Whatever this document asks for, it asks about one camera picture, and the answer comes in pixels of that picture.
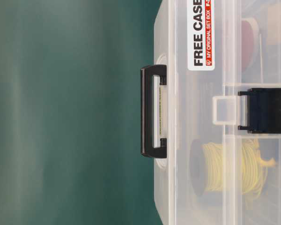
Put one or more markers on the clear plastic tool box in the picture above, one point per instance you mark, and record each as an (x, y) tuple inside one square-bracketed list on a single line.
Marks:
[(205, 105)]

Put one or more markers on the white free case label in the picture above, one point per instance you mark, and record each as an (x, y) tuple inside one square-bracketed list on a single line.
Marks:
[(200, 35)]

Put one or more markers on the yellow wire spool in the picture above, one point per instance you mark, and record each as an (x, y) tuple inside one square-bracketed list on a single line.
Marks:
[(208, 167)]

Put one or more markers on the black box latch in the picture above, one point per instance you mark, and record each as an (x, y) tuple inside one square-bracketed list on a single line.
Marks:
[(263, 110)]

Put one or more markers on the red tape roll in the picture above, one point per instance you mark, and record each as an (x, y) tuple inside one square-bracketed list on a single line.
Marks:
[(250, 42)]

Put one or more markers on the black carry handle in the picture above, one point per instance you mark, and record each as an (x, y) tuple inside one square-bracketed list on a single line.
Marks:
[(146, 93)]

